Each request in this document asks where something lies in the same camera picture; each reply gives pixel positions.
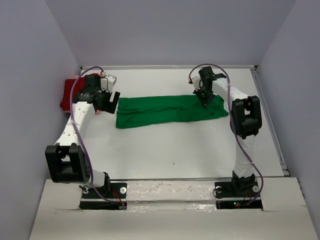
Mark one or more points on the white front platform board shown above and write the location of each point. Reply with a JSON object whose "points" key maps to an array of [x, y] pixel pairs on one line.
{"points": [[174, 210]]}

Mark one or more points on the red folded t shirt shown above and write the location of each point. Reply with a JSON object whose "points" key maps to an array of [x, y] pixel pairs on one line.
{"points": [[65, 102]]}

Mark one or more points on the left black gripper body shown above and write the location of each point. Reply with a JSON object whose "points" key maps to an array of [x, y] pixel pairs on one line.
{"points": [[106, 104]]}

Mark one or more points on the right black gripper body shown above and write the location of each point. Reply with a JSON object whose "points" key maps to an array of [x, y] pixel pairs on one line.
{"points": [[206, 96]]}

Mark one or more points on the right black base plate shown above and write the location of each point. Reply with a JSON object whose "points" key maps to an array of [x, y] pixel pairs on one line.
{"points": [[227, 198]]}

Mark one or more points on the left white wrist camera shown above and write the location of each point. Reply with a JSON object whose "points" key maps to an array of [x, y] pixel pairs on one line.
{"points": [[108, 82]]}

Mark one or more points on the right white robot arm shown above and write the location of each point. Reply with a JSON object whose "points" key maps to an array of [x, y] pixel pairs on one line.
{"points": [[245, 122]]}

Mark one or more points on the green t shirt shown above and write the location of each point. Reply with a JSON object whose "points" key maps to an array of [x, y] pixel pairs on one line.
{"points": [[134, 112]]}

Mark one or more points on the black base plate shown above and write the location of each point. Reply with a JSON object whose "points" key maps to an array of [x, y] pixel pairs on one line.
{"points": [[113, 199], [227, 198]]}

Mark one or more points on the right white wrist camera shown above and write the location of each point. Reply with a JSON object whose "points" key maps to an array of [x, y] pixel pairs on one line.
{"points": [[196, 82]]}

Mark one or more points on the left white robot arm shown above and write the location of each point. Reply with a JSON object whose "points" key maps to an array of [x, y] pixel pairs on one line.
{"points": [[68, 160]]}

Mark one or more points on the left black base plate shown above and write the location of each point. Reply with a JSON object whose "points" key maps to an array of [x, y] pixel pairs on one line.
{"points": [[113, 199]]}

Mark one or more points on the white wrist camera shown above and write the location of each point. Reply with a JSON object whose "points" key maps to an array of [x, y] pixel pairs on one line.
{"points": [[108, 82], [196, 82]]}

